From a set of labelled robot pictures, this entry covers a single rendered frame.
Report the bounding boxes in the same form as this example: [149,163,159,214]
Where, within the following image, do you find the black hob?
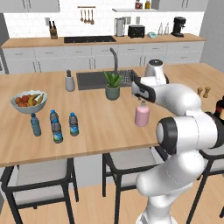
[63,35,117,45]

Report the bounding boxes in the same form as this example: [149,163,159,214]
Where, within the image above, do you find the black stool grey seat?
[0,157,80,224]
[185,147,224,224]
[101,146,169,224]

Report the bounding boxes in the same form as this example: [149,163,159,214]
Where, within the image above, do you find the black coffee machine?
[171,16,187,38]

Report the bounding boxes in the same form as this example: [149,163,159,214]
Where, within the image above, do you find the white fruit bowl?
[10,89,49,115]

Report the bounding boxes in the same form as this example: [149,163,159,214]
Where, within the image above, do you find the dark sink basin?
[76,68,142,91]

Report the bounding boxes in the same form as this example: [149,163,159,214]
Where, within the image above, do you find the steel kettle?
[114,17,126,38]

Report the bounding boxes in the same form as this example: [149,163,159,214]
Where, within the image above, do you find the pink bottle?
[134,100,151,128]

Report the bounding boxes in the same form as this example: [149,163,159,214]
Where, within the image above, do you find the white wall shelf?
[111,7,160,13]

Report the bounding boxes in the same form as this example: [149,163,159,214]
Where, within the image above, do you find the grey base cupboards run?
[2,40,206,75]

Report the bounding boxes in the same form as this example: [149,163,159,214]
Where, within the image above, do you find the blue plastic water bottle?
[30,113,42,137]
[68,112,80,137]
[51,118,64,144]
[49,109,60,124]

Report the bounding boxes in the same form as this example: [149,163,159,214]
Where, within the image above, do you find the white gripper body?
[130,80,144,100]

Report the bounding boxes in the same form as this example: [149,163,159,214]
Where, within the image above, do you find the grey-green plant pot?
[105,84,121,102]

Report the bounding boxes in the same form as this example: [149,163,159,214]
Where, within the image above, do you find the dark glass bottle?
[214,95,224,123]

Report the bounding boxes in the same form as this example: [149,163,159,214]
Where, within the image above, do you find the grey wall cupboards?
[151,0,210,12]
[0,0,61,14]

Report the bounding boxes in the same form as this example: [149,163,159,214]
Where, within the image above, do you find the black toaster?
[127,24,146,39]

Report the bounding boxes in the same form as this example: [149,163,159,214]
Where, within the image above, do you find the wooden pepper shaker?
[203,86,211,99]

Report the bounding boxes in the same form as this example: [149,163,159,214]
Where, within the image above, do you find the grey curved tap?
[109,47,120,76]

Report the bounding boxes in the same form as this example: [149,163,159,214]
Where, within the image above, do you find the green leafy plant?
[102,69,124,88]

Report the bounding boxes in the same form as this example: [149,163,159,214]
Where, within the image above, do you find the grey soap dispenser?
[65,69,76,93]

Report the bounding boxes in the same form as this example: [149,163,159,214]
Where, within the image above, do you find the yellow banana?
[27,93,46,107]

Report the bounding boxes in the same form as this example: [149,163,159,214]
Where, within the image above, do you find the grey tall appliance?
[0,12,11,76]

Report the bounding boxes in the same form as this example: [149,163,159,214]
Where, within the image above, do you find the wooden knife block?
[48,20,59,40]

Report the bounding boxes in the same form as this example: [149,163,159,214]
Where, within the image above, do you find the dark dish rack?
[118,69,140,88]

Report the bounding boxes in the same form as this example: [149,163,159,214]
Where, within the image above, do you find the clear glass bottle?
[164,21,171,36]
[157,22,165,36]

